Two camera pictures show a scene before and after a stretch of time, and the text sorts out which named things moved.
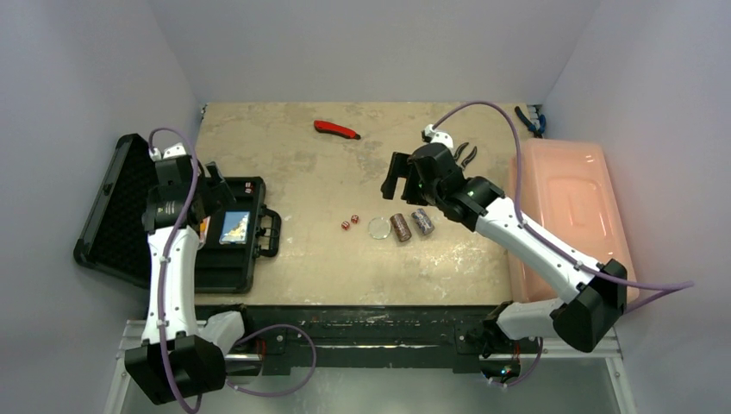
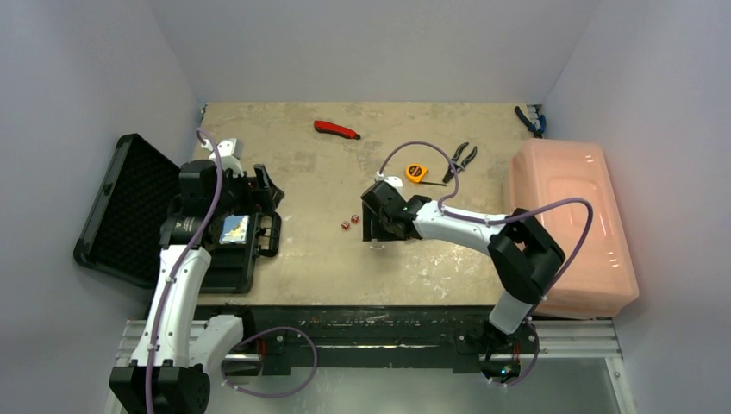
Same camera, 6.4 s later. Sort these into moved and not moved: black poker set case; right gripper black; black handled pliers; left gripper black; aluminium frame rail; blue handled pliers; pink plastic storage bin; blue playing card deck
Moved: right gripper black; left gripper black
Not moved: pink plastic storage bin; blue handled pliers; black handled pliers; aluminium frame rail; blue playing card deck; black poker set case
